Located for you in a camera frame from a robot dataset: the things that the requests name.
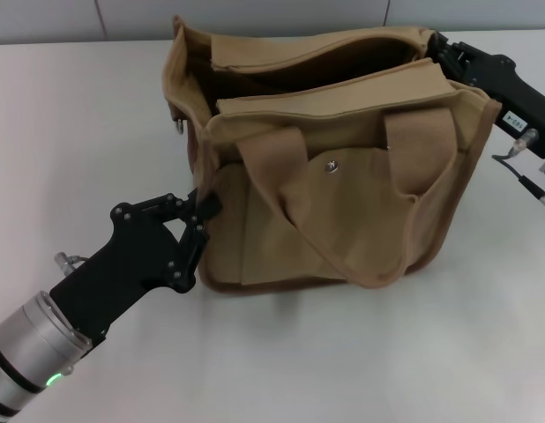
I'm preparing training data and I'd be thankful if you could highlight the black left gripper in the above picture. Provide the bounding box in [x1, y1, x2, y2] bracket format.
[49, 186, 224, 350]

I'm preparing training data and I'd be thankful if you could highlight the right gripper cable with plug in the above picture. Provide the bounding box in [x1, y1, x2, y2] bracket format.
[492, 129, 545, 221]

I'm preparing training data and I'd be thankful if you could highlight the gripper cable with plug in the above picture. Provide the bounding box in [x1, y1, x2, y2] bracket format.
[492, 129, 545, 221]
[53, 250, 90, 271]

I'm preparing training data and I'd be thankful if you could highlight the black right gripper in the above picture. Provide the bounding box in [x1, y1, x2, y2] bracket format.
[432, 30, 545, 163]

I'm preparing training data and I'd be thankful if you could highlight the left gripper cable with plug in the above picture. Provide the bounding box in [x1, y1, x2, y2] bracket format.
[53, 250, 90, 271]

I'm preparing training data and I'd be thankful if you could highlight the khaki canvas food bag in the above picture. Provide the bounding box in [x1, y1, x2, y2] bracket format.
[159, 14, 504, 295]

